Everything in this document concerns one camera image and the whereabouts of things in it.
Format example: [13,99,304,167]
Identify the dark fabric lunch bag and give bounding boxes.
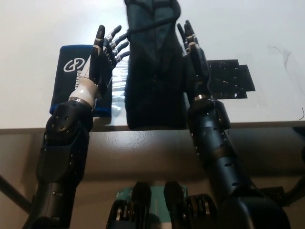
[123,0,192,131]

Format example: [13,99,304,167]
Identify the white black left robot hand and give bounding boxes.
[68,24,131,106]

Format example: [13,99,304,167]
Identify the black and blue pouch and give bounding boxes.
[49,44,114,119]

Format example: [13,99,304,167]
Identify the black teal robot torso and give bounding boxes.
[107,181,220,229]

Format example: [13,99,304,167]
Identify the thin black thread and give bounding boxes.
[267,46,305,121]

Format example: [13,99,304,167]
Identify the clear plastic packaging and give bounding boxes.
[110,58,131,118]

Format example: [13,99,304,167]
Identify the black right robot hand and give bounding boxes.
[177,20,214,100]

